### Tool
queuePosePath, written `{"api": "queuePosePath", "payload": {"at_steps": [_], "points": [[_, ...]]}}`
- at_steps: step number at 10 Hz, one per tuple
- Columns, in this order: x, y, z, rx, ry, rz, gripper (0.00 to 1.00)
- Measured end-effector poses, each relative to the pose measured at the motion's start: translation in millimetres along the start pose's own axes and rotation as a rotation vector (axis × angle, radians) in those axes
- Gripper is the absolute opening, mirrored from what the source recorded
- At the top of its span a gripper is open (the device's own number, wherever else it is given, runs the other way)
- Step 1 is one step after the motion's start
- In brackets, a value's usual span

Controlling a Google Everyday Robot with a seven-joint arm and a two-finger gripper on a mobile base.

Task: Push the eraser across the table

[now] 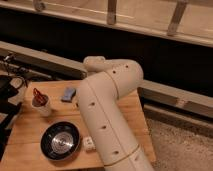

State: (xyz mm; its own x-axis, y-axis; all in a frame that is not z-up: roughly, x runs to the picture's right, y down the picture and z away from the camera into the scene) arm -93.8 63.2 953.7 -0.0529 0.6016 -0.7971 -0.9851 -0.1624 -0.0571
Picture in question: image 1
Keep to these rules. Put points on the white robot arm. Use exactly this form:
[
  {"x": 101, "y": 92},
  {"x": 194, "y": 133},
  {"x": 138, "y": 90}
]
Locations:
[{"x": 97, "y": 94}]

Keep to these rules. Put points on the red object in cup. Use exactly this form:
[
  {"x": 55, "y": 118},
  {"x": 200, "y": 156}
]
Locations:
[{"x": 39, "y": 97}]

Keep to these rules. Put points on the white cup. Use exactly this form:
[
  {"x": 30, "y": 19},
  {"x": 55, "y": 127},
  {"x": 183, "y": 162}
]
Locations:
[{"x": 45, "y": 110}]

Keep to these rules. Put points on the black metal bowl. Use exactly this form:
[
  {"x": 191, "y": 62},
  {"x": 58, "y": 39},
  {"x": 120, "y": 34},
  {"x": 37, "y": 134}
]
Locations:
[{"x": 60, "y": 141}]

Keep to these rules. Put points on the black equipment at left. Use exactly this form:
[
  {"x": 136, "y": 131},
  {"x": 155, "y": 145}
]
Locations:
[{"x": 6, "y": 107}]

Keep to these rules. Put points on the wooden rail with brackets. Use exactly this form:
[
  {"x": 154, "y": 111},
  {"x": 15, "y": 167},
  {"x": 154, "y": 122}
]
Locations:
[{"x": 188, "y": 21}]

